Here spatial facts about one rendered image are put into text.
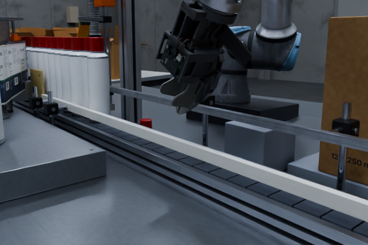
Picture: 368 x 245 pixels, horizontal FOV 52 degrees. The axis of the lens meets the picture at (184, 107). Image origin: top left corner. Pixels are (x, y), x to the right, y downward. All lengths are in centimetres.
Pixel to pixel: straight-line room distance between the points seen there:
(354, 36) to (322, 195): 29
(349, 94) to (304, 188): 24
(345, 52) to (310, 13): 858
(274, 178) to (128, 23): 69
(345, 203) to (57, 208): 41
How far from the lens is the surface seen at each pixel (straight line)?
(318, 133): 55
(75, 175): 71
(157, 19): 892
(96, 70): 92
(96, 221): 57
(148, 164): 71
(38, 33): 377
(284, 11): 109
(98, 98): 93
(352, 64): 67
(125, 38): 107
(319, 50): 915
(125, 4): 107
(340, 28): 68
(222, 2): 55
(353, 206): 46
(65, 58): 107
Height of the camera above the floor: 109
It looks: 11 degrees down
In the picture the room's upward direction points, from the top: straight up
